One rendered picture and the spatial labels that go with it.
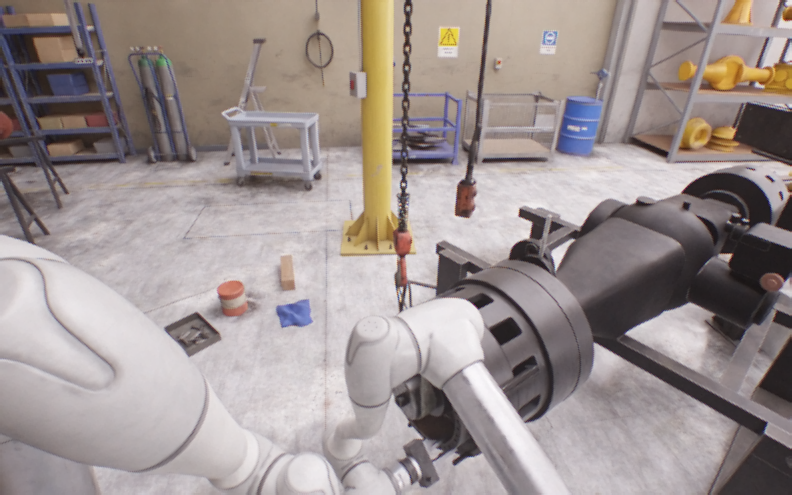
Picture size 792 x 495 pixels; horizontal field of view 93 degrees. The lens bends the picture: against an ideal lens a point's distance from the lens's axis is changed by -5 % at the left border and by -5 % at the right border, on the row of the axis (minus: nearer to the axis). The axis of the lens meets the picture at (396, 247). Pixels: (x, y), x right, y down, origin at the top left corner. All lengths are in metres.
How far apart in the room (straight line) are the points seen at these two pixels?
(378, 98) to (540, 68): 4.65
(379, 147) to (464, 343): 2.82
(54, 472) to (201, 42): 6.75
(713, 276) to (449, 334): 1.64
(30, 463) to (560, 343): 1.25
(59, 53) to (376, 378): 6.95
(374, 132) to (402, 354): 2.83
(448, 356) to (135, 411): 0.61
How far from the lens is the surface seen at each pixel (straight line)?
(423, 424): 1.52
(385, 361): 0.79
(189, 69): 7.18
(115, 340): 0.32
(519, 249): 1.65
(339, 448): 1.29
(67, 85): 7.46
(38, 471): 0.55
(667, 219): 2.26
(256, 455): 0.82
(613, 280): 1.84
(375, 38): 3.39
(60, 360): 0.31
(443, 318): 0.86
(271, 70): 6.92
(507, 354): 1.26
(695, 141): 8.36
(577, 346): 1.45
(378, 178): 3.61
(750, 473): 2.20
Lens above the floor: 1.89
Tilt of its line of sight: 30 degrees down
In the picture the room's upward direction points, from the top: 1 degrees clockwise
